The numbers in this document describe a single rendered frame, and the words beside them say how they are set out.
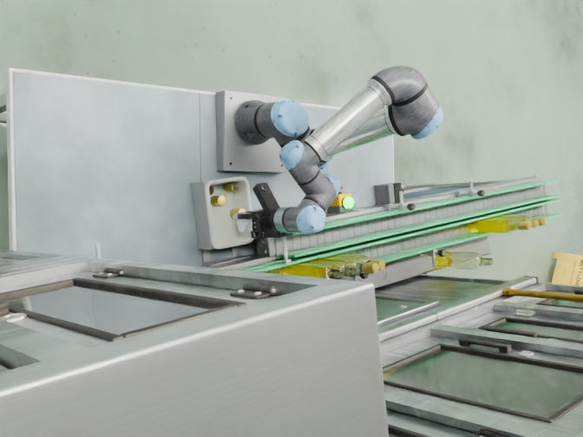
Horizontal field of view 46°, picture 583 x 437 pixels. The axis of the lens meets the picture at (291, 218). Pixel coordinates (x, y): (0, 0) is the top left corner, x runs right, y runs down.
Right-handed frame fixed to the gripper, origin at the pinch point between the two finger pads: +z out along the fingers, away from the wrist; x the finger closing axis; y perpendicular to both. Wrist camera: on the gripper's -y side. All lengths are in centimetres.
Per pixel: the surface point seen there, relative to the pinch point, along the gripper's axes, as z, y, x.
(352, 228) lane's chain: 4, 14, 53
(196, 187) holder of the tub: 13.8, -9.7, -6.1
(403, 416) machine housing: -84, 39, -27
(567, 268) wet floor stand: 78, 95, 347
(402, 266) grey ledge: 4, 34, 79
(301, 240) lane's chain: 4.1, 13.7, 27.3
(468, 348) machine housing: -69, 39, 17
